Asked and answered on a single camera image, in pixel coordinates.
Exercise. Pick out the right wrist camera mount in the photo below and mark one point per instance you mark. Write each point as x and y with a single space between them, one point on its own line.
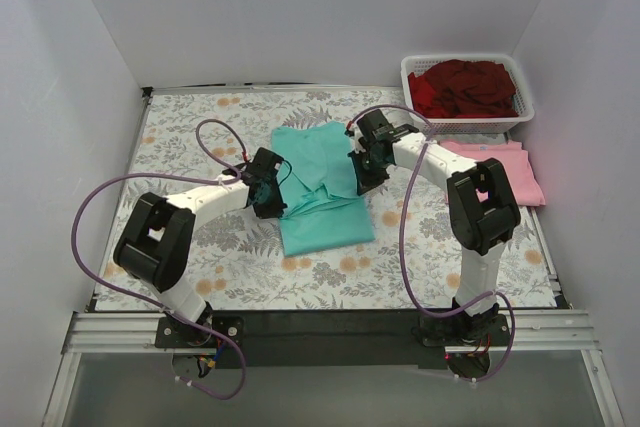
373 128

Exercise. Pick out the aluminium front rail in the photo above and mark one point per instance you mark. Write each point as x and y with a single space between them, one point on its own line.
536 330

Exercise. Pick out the folded pink t shirt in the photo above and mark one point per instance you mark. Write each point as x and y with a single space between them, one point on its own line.
515 160

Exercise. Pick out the teal t shirt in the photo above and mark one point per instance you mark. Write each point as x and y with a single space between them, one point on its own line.
323 210

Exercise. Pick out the bright red t shirt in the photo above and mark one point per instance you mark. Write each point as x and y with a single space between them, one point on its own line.
422 96

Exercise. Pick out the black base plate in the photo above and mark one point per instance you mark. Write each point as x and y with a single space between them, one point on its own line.
318 338

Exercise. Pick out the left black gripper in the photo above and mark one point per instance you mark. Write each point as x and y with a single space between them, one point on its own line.
270 195

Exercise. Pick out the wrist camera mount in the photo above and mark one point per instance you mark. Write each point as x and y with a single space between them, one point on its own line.
373 128
264 167

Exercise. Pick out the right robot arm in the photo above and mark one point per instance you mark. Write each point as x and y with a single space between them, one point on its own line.
483 215

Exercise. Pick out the white plastic laundry basket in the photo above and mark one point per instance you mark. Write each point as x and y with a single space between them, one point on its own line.
522 100

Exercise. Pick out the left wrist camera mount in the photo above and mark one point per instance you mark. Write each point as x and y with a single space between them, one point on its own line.
264 167

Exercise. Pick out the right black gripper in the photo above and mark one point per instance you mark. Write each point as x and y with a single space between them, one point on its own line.
368 170

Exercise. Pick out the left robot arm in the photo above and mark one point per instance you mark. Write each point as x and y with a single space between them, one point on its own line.
155 243

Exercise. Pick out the dark red t shirt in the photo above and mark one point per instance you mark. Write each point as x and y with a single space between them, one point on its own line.
469 89

